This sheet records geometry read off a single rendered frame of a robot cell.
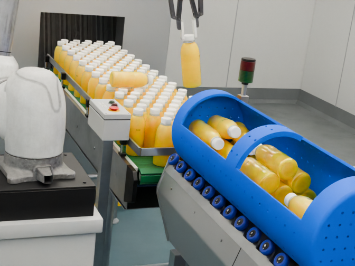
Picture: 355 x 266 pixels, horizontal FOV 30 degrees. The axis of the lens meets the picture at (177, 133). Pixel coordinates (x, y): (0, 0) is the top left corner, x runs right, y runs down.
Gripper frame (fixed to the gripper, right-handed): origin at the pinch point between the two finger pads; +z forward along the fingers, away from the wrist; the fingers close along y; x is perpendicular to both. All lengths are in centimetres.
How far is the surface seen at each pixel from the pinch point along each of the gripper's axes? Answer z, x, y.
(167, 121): 34.0, 5.6, -9.0
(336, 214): 28, -94, 8
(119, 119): 29.4, 3.5, -26.8
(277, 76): 161, 455, 210
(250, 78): 32, 37, 34
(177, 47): 108, 438, 94
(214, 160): 32, -42, -6
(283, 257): 46, -79, 1
